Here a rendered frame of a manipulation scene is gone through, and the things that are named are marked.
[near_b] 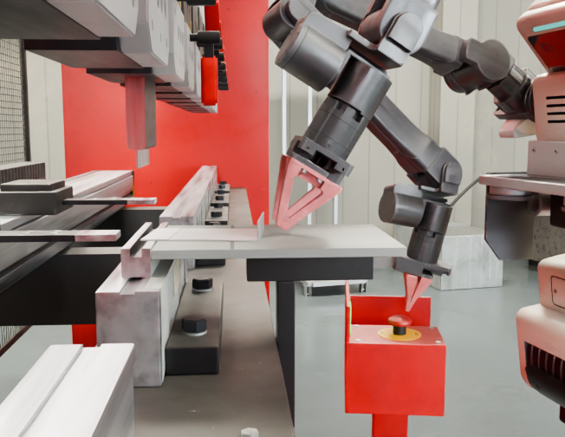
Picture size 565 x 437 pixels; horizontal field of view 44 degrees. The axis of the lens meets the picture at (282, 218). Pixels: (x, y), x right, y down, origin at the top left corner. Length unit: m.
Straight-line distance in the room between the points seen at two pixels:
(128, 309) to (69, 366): 0.20
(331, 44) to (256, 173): 2.19
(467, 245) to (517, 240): 3.69
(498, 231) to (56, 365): 0.96
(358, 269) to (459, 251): 4.21
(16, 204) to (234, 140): 1.85
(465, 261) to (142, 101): 4.39
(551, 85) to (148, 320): 0.85
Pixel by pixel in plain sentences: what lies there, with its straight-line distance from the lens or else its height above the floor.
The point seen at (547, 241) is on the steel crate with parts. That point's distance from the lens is 5.65.
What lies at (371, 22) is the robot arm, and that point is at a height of 1.24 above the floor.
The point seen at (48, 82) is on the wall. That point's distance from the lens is 5.15.
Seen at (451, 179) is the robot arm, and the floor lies 1.04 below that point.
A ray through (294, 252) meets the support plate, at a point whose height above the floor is 1.00.
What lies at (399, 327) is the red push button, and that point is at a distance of 1.18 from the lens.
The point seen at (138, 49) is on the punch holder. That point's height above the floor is 1.18.
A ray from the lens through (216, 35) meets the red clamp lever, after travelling 0.94.
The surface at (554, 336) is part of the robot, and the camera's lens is 1.25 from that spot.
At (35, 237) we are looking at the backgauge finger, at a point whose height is 1.00.
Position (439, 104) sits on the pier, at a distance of 5.63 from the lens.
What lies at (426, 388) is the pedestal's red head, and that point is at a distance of 1.17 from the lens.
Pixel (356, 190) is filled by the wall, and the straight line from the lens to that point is 5.55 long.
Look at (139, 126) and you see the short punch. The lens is 0.74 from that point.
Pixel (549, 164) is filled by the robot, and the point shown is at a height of 1.06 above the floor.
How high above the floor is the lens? 1.12
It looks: 7 degrees down
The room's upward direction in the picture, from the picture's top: straight up
